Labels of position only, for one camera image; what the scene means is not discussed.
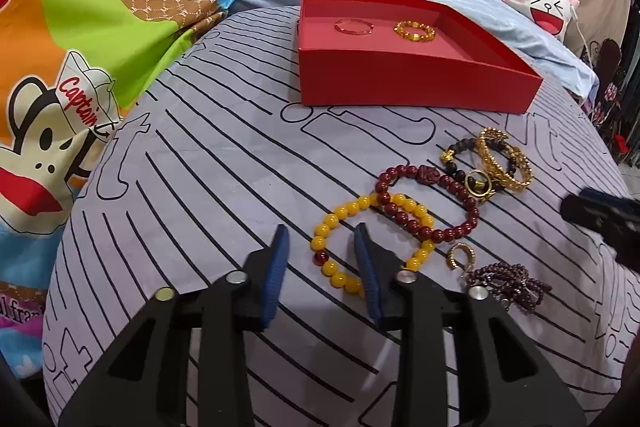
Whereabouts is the purple garnet bead strand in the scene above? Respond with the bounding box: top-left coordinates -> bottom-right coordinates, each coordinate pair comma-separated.
464,262 -> 552,313

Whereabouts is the gold hoop earring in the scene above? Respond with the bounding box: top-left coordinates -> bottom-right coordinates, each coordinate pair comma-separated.
446,243 -> 476,272

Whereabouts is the gold clover ring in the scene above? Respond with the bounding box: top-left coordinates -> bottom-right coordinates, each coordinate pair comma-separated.
462,169 -> 497,203

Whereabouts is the gold chain bangle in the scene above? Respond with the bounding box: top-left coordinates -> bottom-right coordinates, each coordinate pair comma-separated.
475,127 -> 534,192

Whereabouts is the dark wood bead bracelet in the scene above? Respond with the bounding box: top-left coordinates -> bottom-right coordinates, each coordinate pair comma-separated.
439,135 -> 519,198

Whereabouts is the dark red bead bracelet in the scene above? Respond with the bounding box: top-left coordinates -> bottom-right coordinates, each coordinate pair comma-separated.
374,163 -> 481,244

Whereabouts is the yellow amber bead bracelet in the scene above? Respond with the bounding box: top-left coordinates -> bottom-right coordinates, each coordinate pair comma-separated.
309,192 -> 437,295

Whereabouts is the yellow cat-eye bead bracelet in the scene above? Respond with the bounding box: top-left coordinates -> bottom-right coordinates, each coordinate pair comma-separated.
392,19 -> 437,44

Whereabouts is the thin gold red bangle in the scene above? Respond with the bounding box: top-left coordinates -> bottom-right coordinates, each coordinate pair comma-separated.
334,17 -> 374,37

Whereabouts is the red jewelry tray box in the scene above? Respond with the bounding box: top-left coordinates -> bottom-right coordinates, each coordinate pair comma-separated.
296,0 -> 542,114

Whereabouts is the white laughing cat pillow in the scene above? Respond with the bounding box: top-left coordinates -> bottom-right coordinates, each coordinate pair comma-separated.
502,0 -> 579,41

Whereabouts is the grey striped bed sheet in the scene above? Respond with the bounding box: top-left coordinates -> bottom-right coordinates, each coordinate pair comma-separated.
43,8 -> 639,426

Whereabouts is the colourful monkey cartoon blanket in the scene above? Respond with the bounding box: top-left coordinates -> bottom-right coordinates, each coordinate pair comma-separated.
1,0 -> 234,379

